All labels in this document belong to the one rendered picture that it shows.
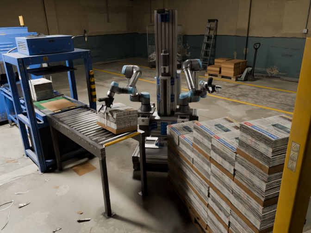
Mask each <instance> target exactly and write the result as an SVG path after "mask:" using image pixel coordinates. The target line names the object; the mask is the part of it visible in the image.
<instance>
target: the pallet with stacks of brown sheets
mask: <svg viewBox="0 0 311 233"><path fill-rule="evenodd" d="M246 68H247V60H238V59H234V60H232V59H227V58H217V59H215V65H211V66H208V67H207V72H205V76H206V77H212V78H217V79H223V80H231V81H237V78H238V77H241V76H242V74H243V73H244V71H245V69H246ZM210 74H211V75H212V74H215V75H218V77H214V76H210ZM223 76H228V77H231V79H226V78H223Z"/></svg>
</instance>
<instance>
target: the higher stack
mask: <svg viewBox="0 0 311 233"><path fill-rule="evenodd" d="M291 124H292V117H289V116H286V115H279V116H272V117H267V118H263V117H262V118H261V119H257V120H251V121H246V122H242V123H240V127H239V141H238V146H237V148H239V149H240V150H242V151H243V152H245V153H246V154H248V155H249V156H251V157H252V158H254V159H255V160H257V161H258V162H260V163H261V164H263V165H264V166H266V167H267V168H271V167H274V166H279V165H282V164H285V159H286V152H287V146H288V141H289V135H290V130H291ZM235 170H236V172H235V178H236V179H237V180H238V181H240V182H241V183H242V184H243V185H244V186H245V187H247V188H248V189H249V190H250V191H251V192H253V193H254V194H255V195H256V196H257V197H259V198H260V199H261V200H263V201H266V200H269V199H272V198H276V197H279V194H280V186H281V181H282V175H283V170H282V171H279V172H275V173H271V174H266V173H265V172H263V171H262V170H260V169H259V168H258V167H256V166H255V165H253V164H251V163H250V162H249V161H247V160H246V159H245V158H243V157H242V156H240V155H239V154H237V155H236V162H235ZM231 203H232V205H233V206H234V207H235V208H236V209H237V210H238V211H239V212H240V213H241V214H242V215H243V216H244V217H245V218H246V219H247V220H248V221H249V222H250V223H251V224H252V225H253V226H254V227H255V228H256V229H257V230H258V231H260V230H263V229H265V228H268V227H271V226H273V225H274V221H275V216H276V210H277V205H278V202H276V203H273V204H270V205H267V206H264V207H262V206H261V205H260V204H259V203H257V202H256V201H255V200H254V199H253V198H252V197H250V196H249V195H248V194H247V193H246V192H245V191H243V190H242V189H241V188H240V187H239V186H238V185H236V184H235V183H233V196H232V198H231ZM230 230H231V231H232V232H233V233H255V232H254V231H253V230H252V229H251V228H250V227H249V226H248V225H247V224H246V223H245V222H244V221H243V220H242V219H241V218H240V217H239V216H238V215H237V214H236V213H235V212H234V211H233V210H232V209H231V214H230Z"/></svg>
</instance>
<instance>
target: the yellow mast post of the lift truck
mask: <svg viewBox="0 0 311 233"><path fill-rule="evenodd" d="M310 197H311V37H307V38H306V42H305V49H304V55H303V60H302V66H301V71H300V77H299V84H298V89H297V95H296V100H295V106H294V112H293V117H292V124H291V130H290V135H289V141H288V146H287V152H286V159H285V164H284V170H283V175H282V181H281V186H280V194H279V199H278V205H277V210H276V216H275V221H274V228H273V233H302V232H303V228H304V223H305V218H306V214H307V209H308V206H309V201H310Z"/></svg>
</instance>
